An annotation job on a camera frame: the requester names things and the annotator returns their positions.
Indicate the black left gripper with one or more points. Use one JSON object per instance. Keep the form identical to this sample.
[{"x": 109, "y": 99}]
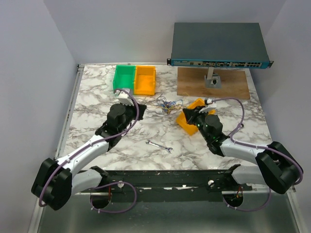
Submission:
[{"x": 132, "y": 107}]

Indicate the orange plastic bin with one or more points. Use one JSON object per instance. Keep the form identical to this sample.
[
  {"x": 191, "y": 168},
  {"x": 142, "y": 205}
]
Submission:
[{"x": 145, "y": 81}]

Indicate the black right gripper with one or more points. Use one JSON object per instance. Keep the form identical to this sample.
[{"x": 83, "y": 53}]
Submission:
[{"x": 191, "y": 114}]

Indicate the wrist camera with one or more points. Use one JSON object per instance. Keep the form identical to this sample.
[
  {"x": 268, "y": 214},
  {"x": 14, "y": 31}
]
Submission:
[
  {"x": 210, "y": 104},
  {"x": 124, "y": 97}
]

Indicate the green plastic bin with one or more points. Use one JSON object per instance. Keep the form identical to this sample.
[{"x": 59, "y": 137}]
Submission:
[{"x": 124, "y": 77}]

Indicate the wooden base board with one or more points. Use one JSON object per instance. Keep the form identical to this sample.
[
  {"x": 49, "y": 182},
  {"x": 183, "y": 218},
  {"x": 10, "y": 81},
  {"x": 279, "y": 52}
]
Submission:
[{"x": 190, "y": 82}]

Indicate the small silver open-end wrench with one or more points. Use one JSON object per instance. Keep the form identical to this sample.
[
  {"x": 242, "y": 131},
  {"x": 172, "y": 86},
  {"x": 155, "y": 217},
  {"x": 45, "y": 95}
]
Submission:
[{"x": 167, "y": 149}]

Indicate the grey switch stand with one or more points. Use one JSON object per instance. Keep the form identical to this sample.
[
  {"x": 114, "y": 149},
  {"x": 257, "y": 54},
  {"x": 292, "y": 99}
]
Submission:
[{"x": 212, "y": 79}]

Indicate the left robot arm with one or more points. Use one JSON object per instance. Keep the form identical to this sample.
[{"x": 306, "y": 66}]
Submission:
[{"x": 58, "y": 179}]

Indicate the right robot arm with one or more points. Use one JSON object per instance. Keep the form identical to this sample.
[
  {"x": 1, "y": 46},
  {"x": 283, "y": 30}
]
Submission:
[{"x": 272, "y": 164}]

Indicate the black mounting rail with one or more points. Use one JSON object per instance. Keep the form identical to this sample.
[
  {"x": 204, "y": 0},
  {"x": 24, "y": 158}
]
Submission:
[{"x": 166, "y": 185}]

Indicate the loose yellow plastic bin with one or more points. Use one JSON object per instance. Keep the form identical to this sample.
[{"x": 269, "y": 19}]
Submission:
[{"x": 181, "y": 121}]

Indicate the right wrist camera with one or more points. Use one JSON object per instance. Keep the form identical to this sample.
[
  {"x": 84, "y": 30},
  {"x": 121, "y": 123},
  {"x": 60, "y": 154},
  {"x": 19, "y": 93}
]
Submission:
[{"x": 210, "y": 104}]

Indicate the blue network switch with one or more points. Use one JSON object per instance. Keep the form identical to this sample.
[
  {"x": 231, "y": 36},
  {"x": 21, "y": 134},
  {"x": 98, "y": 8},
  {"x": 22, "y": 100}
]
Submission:
[{"x": 231, "y": 45}]

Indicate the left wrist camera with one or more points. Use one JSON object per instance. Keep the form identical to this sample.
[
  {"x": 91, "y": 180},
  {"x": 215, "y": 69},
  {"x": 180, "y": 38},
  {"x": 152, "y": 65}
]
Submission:
[{"x": 124, "y": 97}]

